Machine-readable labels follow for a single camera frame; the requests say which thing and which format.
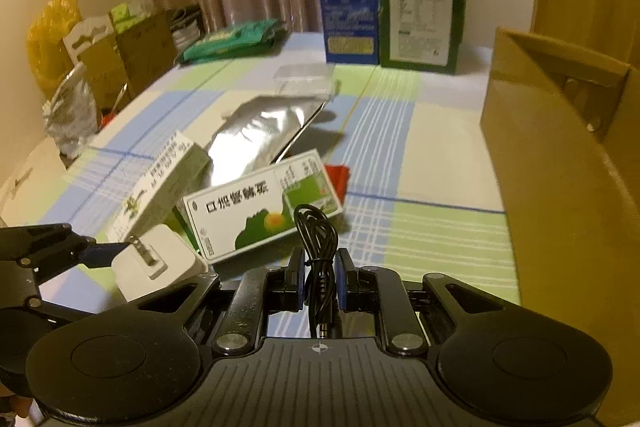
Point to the white charger adapter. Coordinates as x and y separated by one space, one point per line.
150 269

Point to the checked cloth desktop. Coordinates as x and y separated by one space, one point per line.
425 157

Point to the green and white medicine box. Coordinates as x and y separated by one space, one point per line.
250 212

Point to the tall green carton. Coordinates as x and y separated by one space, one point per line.
420 12

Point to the brown storage cardboard box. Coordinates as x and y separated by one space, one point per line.
145 52

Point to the silver foil bag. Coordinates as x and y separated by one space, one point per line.
260 132

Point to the light green tissue packs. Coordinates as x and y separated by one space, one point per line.
127 14

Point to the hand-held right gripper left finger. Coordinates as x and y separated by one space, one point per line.
298 279

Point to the white box with yellow flower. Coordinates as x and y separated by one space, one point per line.
160 187

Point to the green plastic bag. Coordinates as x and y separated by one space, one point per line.
230 39

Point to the clear plastic box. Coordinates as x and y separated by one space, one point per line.
302 79

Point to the red candy packet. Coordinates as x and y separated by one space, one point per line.
340 179

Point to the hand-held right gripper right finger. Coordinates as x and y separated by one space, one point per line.
343 279

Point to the yellow plastic bag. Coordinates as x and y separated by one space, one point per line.
50 37

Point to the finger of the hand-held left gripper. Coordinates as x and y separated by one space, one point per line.
65 311
97 253

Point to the crumpled silver bag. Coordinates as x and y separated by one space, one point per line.
72 112

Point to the white cardboard hanger flap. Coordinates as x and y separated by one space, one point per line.
87 37

